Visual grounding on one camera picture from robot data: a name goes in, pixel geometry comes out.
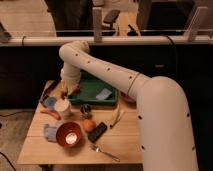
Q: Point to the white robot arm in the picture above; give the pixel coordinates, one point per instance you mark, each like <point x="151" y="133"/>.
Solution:
<point x="166" y="134"/>

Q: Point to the black rectangular remote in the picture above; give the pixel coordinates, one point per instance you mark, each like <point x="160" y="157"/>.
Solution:
<point x="97" y="132"/>

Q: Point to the purple bowl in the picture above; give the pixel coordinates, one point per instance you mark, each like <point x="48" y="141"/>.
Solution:
<point x="127" y="98"/>

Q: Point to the orange carrot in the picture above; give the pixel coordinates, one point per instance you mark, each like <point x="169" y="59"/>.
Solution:
<point x="51" y="113"/>

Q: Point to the grey blue folded cloth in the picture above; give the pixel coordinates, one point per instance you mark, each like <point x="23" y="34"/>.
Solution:
<point x="49" y="131"/>

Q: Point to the orange red bowl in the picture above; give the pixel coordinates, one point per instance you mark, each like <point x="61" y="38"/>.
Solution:
<point x="68" y="134"/>

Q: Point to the wooden slatted table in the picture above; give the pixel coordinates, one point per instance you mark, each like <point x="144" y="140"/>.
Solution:
<point x="119" y="144"/>

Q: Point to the yellow banana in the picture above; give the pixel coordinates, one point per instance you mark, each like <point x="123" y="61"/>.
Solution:
<point x="116" y="117"/>

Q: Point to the grey blue sponge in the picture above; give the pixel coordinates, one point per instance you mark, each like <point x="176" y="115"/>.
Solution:
<point x="104" y="94"/>

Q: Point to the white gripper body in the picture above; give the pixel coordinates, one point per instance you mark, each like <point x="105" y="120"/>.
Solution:
<point x="69" y="86"/>

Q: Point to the white paper cup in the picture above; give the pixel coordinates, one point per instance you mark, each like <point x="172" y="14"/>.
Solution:
<point x="63" y="107"/>

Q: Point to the small dark round jar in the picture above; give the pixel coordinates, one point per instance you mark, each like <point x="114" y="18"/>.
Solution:
<point x="86" y="111"/>

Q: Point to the small blue plate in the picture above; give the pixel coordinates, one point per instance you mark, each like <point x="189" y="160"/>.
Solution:
<point x="49" y="102"/>

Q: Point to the dark red grape bunch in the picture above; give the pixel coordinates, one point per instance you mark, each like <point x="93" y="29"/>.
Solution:
<point x="74" y="90"/>

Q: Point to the green plastic tray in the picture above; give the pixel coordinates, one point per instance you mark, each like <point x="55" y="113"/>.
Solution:
<point x="90" y="87"/>

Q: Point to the black office chair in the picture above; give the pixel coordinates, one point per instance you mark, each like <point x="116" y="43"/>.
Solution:
<point x="108" y="21"/>

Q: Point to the orange fruit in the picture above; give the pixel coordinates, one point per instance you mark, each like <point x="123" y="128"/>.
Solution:
<point x="88" y="125"/>

